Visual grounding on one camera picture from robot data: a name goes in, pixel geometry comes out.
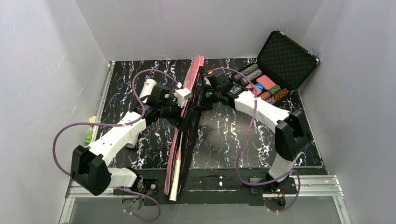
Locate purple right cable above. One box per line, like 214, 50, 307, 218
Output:
210, 66, 301, 213

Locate pink racket bag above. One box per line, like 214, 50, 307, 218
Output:
164, 56, 205, 202

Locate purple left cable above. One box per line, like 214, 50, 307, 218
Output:
52, 68, 183, 222

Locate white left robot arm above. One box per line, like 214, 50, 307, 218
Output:
70, 84, 194, 196

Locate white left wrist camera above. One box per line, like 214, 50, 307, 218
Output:
174, 88, 192, 108

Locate beige wooden block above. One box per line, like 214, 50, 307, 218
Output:
89, 116, 97, 123

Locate pink card deck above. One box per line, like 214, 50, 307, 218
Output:
252, 75, 276, 94

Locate purple cable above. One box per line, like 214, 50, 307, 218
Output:
210, 66, 301, 213
52, 68, 183, 222

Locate green clip on rail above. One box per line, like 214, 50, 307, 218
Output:
85, 129, 93, 146

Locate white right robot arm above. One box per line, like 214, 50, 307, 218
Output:
193, 68, 313, 189

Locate black foam-lined case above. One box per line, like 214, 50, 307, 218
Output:
240, 29, 320, 105

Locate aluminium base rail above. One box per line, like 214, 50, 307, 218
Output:
61, 169, 351, 224

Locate poker chip rows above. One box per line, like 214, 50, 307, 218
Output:
231, 63, 290, 105

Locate pink badminton racket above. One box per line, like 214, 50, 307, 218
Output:
169, 133, 183, 202

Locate white shuttlecock tube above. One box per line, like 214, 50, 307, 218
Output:
126, 78, 157, 148

